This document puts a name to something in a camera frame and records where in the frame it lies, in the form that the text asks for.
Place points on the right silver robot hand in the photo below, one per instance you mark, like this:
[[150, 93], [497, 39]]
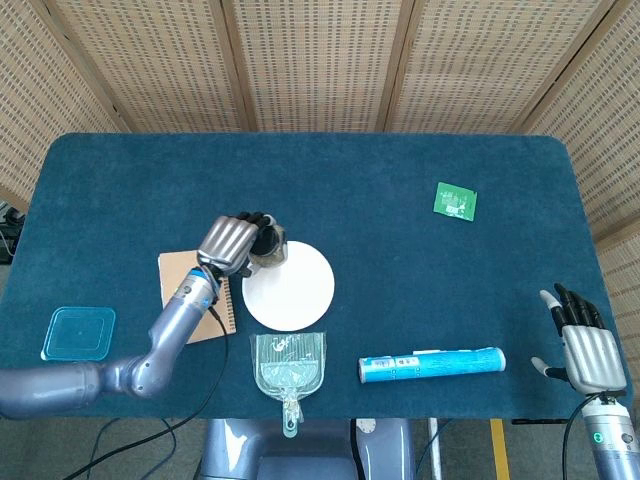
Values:
[[590, 350]]

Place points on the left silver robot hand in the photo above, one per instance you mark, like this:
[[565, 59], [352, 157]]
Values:
[[230, 242]]

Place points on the black-lidded transparent plastic jar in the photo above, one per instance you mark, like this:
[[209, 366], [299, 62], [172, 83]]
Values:
[[270, 247]]

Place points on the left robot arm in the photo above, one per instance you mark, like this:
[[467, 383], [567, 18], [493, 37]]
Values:
[[125, 360]]

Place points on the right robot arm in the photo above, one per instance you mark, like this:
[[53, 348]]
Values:
[[612, 440]]

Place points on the brown spiral notebook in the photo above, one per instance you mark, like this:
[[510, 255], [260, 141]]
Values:
[[172, 272]]

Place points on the white round plate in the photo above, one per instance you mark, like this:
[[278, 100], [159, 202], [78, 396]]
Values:
[[290, 295]]

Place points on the green dustpan in plastic wrap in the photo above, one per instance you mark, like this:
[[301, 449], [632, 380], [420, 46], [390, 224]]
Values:
[[290, 365]]

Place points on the dark teal table cloth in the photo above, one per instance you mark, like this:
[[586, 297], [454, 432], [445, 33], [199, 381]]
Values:
[[375, 240]]

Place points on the blue cling film roll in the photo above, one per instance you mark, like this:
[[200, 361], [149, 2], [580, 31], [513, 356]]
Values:
[[430, 364]]

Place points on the blue square container lid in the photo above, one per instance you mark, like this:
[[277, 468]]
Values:
[[79, 334]]

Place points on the woven folding screen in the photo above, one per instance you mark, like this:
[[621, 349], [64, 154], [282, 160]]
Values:
[[320, 65]]

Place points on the green sachet packet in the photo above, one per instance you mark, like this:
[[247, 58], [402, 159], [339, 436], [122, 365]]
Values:
[[455, 200]]

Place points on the robot torso base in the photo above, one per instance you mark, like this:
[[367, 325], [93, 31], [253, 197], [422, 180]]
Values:
[[305, 450]]

